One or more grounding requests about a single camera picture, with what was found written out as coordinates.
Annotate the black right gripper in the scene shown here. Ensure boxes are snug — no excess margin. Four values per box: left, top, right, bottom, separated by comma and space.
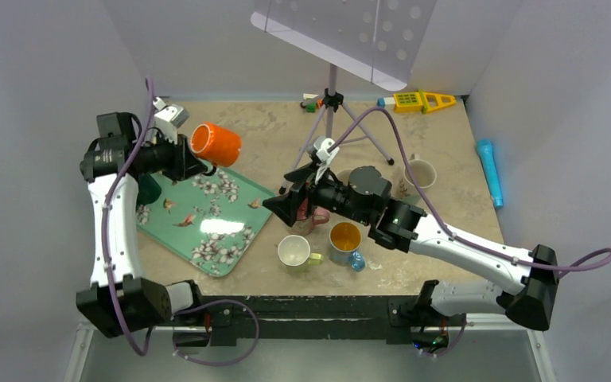
263, 162, 372, 229

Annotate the pink skull mug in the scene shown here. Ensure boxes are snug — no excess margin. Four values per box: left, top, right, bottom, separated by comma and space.
287, 201, 330, 236

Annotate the orange mug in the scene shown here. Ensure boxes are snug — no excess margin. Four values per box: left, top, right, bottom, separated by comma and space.
189, 123, 242, 167

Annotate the lime green mug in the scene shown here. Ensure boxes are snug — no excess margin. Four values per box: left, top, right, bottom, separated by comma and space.
277, 235, 324, 275

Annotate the blue butterfly mug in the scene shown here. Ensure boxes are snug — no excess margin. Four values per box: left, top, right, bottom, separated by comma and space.
327, 222, 366, 272

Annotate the cream coral shell mug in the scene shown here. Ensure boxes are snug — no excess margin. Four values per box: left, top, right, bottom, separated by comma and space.
392, 154, 437, 205

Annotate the cream dragon mug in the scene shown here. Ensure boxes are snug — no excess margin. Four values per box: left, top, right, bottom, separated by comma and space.
336, 169, 352, 186

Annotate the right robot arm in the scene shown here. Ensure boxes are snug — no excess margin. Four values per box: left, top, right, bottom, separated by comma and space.
262, 164, 559, 331

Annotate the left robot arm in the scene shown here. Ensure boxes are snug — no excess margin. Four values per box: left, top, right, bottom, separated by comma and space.
76, 112, 210, 338

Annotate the dark green mug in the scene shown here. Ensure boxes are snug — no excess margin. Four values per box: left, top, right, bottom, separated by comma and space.
136, 174, 162, 206

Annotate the green floral tray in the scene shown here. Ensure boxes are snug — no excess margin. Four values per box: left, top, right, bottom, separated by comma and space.
136, 169, 275, 278

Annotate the blue white toy block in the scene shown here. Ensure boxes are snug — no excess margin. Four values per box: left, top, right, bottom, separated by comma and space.
376, 96, 395, 111

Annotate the yellow toy grid block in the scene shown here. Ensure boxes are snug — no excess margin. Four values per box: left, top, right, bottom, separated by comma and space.
393, 92, 424, 114

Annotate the yellow green toy ramp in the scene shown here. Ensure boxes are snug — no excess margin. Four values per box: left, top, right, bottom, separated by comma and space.
418, 90, 457, 115

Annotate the white music stand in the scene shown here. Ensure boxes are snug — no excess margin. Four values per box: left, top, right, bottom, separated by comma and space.
250, 0, 438, 196

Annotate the blue toy flashlight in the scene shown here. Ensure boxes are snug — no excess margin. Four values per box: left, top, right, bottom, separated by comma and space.
476, 139, 504, 209

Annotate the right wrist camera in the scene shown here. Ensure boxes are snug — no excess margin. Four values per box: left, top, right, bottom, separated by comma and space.
307, 135, 340, 185

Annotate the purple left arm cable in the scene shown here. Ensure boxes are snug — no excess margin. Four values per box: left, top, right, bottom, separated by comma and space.
99, 76, 158, 357

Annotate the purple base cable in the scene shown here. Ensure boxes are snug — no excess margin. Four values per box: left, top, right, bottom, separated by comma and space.
172, 299, 261, 368

